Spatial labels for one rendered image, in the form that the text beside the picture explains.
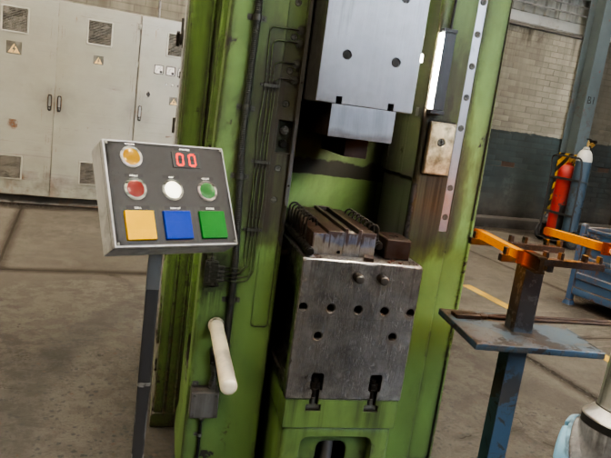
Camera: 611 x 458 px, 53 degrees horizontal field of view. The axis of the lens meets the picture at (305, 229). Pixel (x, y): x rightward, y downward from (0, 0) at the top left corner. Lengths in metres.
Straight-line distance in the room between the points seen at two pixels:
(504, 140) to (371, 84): 7.84
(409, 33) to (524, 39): 7.89
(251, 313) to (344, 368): 0.35
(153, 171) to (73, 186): 5.40
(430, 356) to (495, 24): 1.15
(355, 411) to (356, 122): 0.90
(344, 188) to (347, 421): 0.86
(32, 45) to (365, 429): 5.63
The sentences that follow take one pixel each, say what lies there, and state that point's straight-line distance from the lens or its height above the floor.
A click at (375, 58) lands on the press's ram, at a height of 1.51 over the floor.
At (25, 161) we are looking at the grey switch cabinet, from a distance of 6.99.
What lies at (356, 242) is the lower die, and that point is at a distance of 1.89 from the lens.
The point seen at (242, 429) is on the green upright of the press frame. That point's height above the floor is 0.25.
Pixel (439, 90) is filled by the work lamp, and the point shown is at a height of 1.45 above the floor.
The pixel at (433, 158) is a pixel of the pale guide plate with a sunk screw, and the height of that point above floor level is 1.24.
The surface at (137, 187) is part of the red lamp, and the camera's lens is 1.58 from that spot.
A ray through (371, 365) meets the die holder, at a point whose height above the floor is 0.59.
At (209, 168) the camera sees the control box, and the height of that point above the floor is 1.15.
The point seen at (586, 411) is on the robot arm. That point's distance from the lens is 1.22.
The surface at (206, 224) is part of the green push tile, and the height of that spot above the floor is 1.01.
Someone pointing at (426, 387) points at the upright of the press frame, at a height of 0.42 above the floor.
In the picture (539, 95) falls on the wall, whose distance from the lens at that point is 9.96.
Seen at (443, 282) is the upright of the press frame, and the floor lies 0.82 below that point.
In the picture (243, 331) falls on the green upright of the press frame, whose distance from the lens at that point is 2.05.
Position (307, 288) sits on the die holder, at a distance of 1.83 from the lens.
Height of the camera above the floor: 1.33
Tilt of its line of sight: 11 degrees down
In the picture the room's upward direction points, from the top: 8 degrees clockwise
